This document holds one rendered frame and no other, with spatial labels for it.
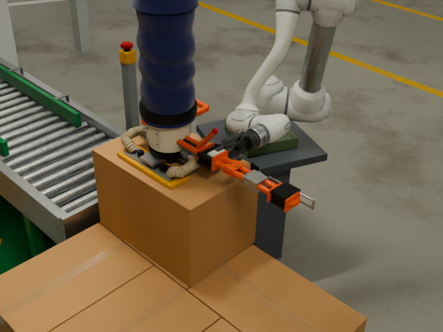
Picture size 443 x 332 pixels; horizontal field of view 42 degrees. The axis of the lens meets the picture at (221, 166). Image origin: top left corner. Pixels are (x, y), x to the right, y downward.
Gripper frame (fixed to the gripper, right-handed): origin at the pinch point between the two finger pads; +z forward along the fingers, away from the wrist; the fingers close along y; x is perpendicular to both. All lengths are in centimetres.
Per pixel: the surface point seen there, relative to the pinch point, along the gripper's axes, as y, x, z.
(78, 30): 81, 345, -159
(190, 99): -18.3, 15.6, -1.3
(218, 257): 46.7, -4.4, 1.4
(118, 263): 53, 27, 29
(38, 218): 60, 86, 34
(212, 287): 53, -10, 11
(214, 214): 22.1, -4.6, 4.6
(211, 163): -0.6, -2.5, 4.5
